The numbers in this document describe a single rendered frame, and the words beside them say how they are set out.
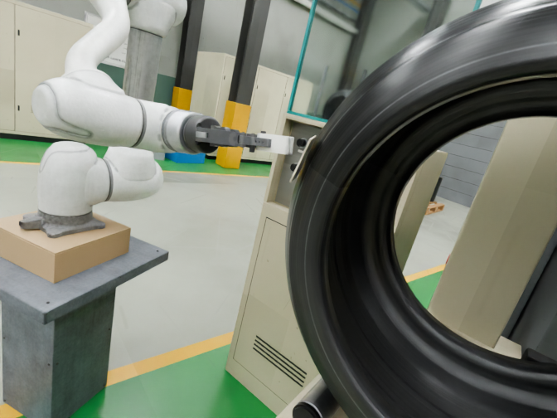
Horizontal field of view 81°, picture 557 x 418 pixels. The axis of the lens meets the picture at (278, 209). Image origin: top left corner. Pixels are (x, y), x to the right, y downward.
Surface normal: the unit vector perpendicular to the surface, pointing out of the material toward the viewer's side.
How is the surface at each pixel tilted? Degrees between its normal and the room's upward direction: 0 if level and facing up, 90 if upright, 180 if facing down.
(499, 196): 90
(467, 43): 81
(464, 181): 90
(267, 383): 90
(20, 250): 90
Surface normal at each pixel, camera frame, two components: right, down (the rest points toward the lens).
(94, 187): 0.77, 0.33
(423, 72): -0.64, -0.07
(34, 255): -0.34, 0.20
